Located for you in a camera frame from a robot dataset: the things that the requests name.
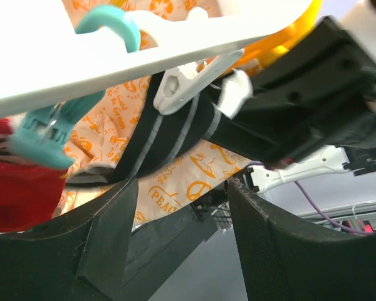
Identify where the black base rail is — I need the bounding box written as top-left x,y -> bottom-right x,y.
122,203 -> 231,298

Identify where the white orange patterned cloth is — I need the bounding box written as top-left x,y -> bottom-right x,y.
51,0 -> 254,226

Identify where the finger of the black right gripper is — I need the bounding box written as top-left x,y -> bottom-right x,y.
210,17 -> 376,165

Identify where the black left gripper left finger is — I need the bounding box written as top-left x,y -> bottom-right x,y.
0,179 -> 138,300

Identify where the red christmas sock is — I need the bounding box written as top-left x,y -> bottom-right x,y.
0,118 -> 67,233

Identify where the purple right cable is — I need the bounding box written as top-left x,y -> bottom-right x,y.
247,159 -> 376,236

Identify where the yellow garment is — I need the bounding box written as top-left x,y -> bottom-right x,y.
231,0 -> 325,76

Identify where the white clip sock hanger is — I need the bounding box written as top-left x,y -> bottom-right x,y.
0,1 -> 310,119

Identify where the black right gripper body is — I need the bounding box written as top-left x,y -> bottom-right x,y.
300,71 -> 376,173

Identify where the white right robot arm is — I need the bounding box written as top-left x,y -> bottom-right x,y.
210,17 -> 376,193

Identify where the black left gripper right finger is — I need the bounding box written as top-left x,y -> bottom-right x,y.
227,178 -> 376,300

